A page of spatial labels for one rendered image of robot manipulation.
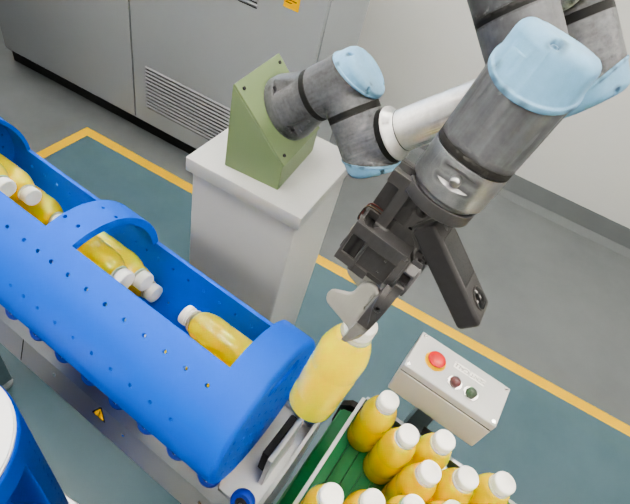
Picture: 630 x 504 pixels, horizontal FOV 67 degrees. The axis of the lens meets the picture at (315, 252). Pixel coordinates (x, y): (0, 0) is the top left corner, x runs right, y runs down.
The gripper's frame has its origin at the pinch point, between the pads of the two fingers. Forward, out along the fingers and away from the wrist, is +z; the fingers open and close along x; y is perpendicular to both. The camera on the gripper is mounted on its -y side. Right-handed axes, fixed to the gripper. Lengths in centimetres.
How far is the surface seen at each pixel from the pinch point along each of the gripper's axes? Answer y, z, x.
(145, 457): 16, 59, 3
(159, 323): 23.8, 23.6, 1.1
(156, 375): 19.0, 27.4, 5.9
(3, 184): 70, 36, -10
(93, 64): 202, 115, -170
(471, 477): -32.6, 26.4, -15.5
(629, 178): -97, 31, -299
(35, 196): 69, 41, -16
